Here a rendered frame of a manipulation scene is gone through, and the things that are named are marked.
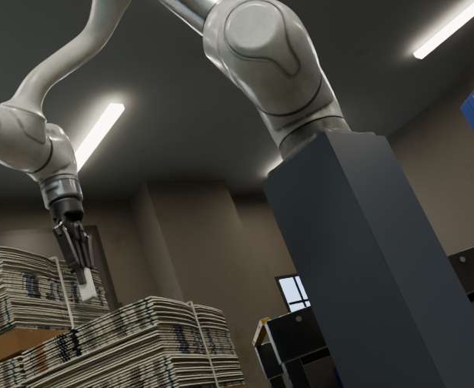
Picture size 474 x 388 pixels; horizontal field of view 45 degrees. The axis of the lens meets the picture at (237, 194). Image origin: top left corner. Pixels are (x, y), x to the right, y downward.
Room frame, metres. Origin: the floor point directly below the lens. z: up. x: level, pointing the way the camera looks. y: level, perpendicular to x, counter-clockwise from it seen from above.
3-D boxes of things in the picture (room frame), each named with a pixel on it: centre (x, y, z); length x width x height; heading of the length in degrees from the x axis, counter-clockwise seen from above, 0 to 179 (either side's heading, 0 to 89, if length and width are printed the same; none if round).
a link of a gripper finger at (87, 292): (1.21, 0.39, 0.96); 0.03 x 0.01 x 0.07; 79
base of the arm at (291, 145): (1.14, -0.21, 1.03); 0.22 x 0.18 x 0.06; 135
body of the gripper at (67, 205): (1.21, 0.39, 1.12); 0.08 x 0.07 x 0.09; 169
